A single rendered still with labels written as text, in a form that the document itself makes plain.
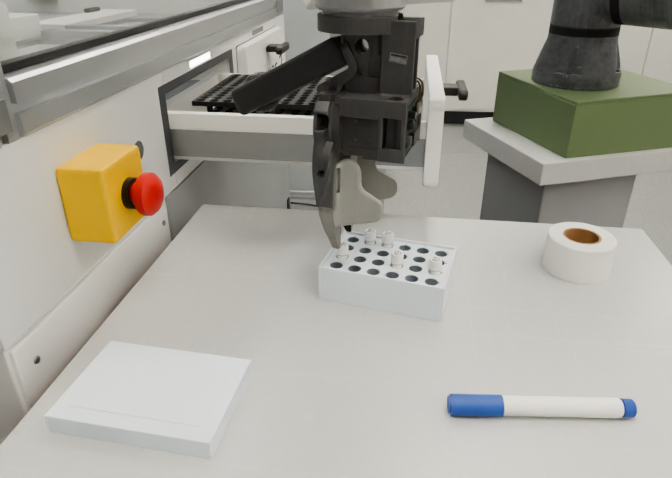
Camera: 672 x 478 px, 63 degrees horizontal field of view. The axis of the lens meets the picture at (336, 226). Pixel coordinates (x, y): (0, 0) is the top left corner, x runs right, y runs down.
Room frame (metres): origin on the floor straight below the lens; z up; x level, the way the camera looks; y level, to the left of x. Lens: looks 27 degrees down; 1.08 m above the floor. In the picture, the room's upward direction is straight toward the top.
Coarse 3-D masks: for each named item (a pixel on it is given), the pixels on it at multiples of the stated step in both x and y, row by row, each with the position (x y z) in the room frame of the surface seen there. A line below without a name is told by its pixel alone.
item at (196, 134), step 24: (192, 96) 0.80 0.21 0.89; (192, 120) 0.67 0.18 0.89; (216, 120) 0.67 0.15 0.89; (240, 120) 0.66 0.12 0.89; (264, 120) 0.66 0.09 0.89; (288, 120) 0.65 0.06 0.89; (312, 120) 0.65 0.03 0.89; (192, 144) 0.67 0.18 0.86; (216, 144) 0.66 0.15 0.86; (240, 144) 0.66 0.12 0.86; (264, 144) 0.66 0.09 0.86; (288, 144) 0.65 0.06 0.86; (312, 144) 0.65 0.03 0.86; (384, 168) 0.64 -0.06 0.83; (408, 168) 0.63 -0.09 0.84
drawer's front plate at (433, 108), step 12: (432, 60) 0.84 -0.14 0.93; (432, 72) 0.75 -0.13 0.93; (432, 84) 0.68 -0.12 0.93; (432, 96) 0.62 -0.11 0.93; (444, 96) 0.62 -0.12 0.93; (432, 108) 0.61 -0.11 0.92; (444, 108) 0.61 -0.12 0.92; (432, 120) 0.61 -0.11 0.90; (432, 132) 0.61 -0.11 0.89; (432, 144) 0.61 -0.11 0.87; (432, 156) 0.61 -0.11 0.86; (432, 168) 0.61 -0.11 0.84; (432, 180) 0.61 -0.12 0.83
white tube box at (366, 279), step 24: (360, 240) 0.52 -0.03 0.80; (408, 240) 0.52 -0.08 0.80; (336, 264) 0.48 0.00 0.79; (360, 264) 0.47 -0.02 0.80; (384, 264) 0.47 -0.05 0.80; (408, 264) 0.47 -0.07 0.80; (336, 288) 0.46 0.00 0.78; (360, 288) 0.45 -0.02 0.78; (384, 288) 0.44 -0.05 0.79; (408, 288) 0.43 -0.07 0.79; (432, 288) 0.43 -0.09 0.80; (408, 312) 0.43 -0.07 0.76; (432, 312) 0.43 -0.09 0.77
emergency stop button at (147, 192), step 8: (144, 176) 0.46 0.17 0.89; (152, 176) 0.46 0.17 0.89; (136, 184) 0.45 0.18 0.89; (144, 184) 0.45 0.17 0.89; (152, 184) 0.46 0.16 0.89; (160, 184) 0.47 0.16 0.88; (136, 192) 0.45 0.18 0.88; (144, 192) 0.45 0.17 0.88; (152, 192) 0.45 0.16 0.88; (160, 192) 0.47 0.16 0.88; (136, 200) 0.44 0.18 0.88; (144, 200) 0.44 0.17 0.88; (152, 200) 0.45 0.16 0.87; (160, 200) 0.47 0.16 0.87; (136, 208) 0.45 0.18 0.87; (144, 208) 0.44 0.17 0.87; (152, 208) 0.45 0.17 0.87
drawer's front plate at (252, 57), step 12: (264, 36) 1.10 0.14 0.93; (276, 36) 1.19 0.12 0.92; (240, 48) 0.97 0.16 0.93; (252, 48) 1.00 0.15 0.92; (264, 48) 1.09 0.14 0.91; (240, 60) 0.97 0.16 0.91; (252, 60) 1.00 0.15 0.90; (264, 60) 1.08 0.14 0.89; (276, 60) 1.18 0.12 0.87; (240, 72) 0.97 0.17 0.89; (252, 72) 0.99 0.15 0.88
